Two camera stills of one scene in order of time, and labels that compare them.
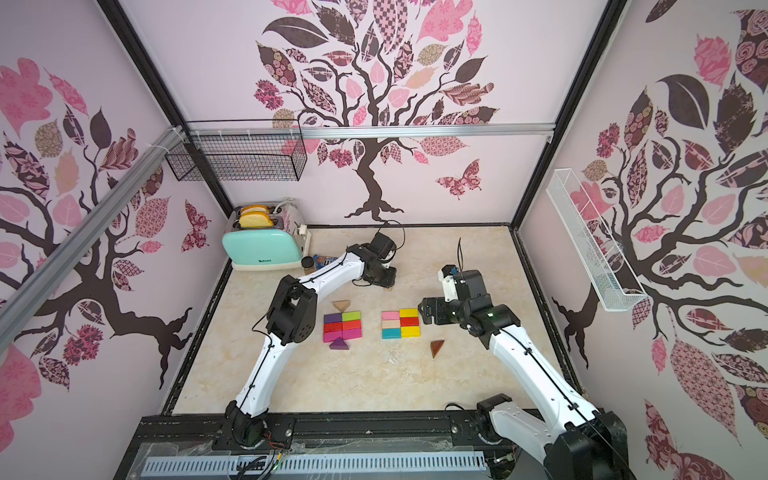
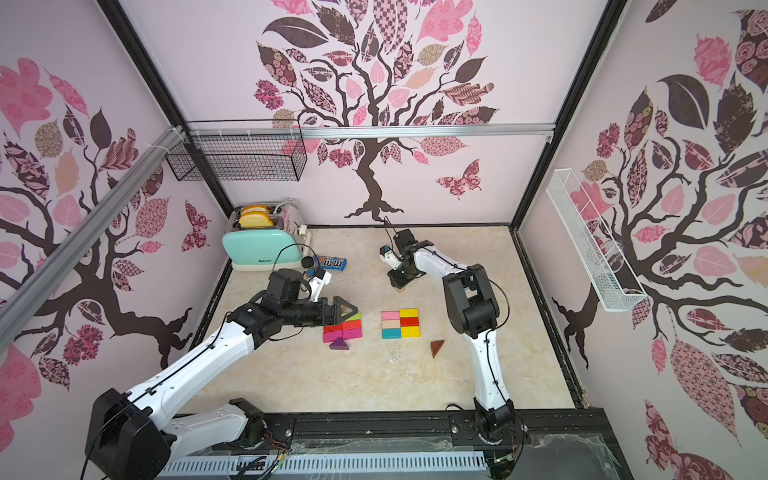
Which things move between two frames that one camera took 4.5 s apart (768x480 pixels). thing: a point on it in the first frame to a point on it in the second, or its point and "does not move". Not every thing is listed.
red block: x=353 y=324 does not move
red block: x=409 y=321 does not move
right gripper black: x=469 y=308 to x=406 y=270
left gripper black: x=387 y=281 to x=323 y=319
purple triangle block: x=339 y=344 does not move
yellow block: x=409 y=313 does not move
